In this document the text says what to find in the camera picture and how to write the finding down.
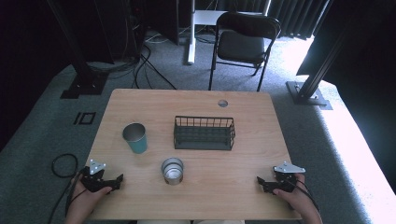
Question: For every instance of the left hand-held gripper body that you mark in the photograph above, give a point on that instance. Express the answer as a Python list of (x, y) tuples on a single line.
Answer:
[(93, 182)]

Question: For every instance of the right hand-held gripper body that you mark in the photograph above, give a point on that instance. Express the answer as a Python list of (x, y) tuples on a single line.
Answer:
[(285, 180)]

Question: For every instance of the teal metal cup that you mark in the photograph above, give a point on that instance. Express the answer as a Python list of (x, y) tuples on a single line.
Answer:
[(137, 143)]

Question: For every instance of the short silver metal cup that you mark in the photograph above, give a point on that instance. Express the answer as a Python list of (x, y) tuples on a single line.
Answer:
[(172, 174)]

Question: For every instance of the person's right hand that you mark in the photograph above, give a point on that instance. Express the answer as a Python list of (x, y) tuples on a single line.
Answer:
[(299, 197)]

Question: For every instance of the person's left hand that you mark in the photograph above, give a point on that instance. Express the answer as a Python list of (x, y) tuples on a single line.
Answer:
[(82, 200)]

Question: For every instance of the black metal stand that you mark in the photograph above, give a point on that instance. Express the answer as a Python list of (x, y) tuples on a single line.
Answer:
[(306, 95), (85, 84)]

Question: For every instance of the grey round table grommet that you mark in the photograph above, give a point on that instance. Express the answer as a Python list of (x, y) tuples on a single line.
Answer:
[(223, 103)]

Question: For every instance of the black folding chair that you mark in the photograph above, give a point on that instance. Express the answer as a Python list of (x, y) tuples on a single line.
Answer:
[(241, 46)]

